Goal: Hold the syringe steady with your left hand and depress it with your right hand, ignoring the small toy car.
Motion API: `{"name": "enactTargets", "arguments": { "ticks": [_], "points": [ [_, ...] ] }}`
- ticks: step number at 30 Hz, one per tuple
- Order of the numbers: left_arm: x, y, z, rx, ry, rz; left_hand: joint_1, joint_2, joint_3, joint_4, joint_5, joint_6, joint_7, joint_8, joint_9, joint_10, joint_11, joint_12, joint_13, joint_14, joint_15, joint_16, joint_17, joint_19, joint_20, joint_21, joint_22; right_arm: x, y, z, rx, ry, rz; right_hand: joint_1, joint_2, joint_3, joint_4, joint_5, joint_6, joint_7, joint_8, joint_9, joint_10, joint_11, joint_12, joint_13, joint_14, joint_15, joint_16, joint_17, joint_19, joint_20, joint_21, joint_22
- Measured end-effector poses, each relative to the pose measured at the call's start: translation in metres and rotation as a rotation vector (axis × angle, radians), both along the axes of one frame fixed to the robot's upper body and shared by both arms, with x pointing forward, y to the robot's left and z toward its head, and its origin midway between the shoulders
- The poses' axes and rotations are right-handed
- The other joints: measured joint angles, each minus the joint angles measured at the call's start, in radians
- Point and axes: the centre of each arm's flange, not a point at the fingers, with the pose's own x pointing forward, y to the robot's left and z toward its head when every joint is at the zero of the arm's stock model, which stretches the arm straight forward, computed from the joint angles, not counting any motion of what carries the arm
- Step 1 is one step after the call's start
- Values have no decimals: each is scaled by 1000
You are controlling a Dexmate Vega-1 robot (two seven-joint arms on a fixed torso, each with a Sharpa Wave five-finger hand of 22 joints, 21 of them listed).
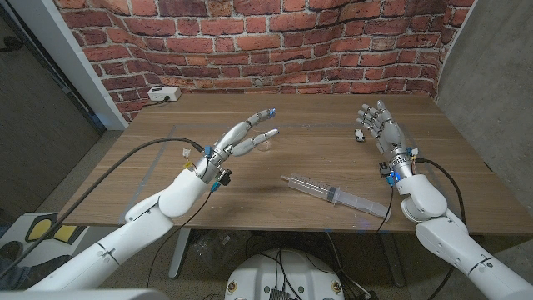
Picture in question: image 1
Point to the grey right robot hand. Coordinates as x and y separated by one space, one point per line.
389 133

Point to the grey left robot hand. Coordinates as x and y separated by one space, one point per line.
227 146

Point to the large clear plastic syringe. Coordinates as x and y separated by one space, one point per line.
316 188

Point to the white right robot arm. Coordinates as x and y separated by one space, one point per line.
445 237

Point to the small black white toy car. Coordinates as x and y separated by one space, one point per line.
359 136

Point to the clear plastic cup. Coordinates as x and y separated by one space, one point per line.
266 146

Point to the white power strip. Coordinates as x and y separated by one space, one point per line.
163 93

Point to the clear plastic bag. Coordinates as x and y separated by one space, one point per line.
216 250

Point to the red brick print backdrop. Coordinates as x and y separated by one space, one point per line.
266 41

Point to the grey table leg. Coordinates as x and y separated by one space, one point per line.
392 258
180 254

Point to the white robot torso base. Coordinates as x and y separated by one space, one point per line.
258 275

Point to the person's leg in jeans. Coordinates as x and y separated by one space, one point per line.
21 277

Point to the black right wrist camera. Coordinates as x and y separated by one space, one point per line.
385 170

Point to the white door frame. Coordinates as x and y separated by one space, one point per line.
62 50

